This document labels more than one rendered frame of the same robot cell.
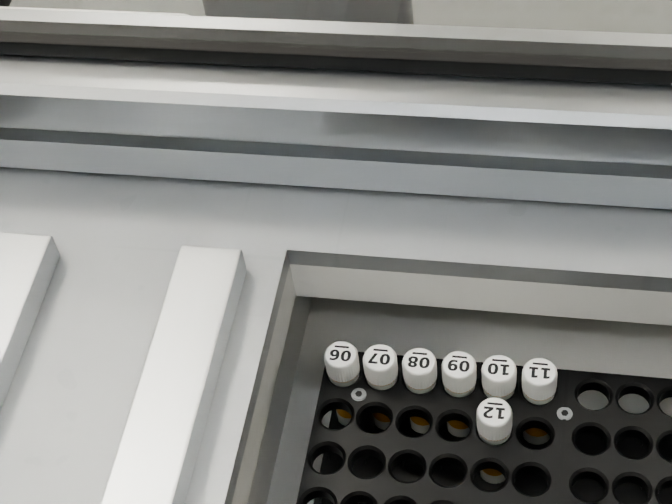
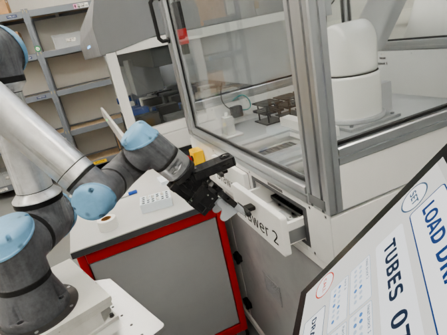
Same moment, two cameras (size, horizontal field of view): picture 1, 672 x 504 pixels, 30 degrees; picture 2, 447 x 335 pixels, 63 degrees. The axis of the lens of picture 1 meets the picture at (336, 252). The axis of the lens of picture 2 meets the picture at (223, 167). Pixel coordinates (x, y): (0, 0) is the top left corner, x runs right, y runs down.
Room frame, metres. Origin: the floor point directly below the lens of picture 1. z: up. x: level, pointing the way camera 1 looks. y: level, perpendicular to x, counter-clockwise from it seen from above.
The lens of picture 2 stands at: (1.04, 0.87, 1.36)
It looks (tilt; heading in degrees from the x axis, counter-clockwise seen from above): 20 degrees down; 235
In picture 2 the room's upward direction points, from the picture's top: 12 degrees counter-clockwise
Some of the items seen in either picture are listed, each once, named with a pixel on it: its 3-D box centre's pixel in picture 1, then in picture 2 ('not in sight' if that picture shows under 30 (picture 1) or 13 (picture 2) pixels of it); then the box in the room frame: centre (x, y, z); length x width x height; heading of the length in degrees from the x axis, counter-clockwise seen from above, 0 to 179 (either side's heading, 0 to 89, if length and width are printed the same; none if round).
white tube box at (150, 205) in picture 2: not in sight; (155, 201); (0.50, -0.40, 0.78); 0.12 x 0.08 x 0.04; 153
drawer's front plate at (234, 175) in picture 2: not in sight; (230, 177); (0.33, -0.10, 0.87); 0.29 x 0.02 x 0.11; 73
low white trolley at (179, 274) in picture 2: not in sight; (158, 266); (0.50, -0.58, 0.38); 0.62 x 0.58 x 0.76; 73
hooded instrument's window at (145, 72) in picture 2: not in sight; (175, 72); (-0.49, -1.65, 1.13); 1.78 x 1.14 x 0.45; 73
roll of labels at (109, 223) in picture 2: not in sight; (107, 223); (0.70, -0.41, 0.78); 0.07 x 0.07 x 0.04
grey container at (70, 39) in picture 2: not in sight; (71, 40); (-0.51, -3.89, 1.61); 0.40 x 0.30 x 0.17; 163
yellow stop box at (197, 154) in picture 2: not in sight; (196, 157); (0.25, -0.42, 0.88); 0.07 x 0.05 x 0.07; 73
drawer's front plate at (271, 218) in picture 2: not in sight; (258, 215); (0.47, 0.19, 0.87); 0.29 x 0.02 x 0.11; 73
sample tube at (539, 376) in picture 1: (538, 405); not in sight; (0.24, -0.06, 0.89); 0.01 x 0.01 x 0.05
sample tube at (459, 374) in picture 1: (460, 398); not in sight; (0.25, -0.04, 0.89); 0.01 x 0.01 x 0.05
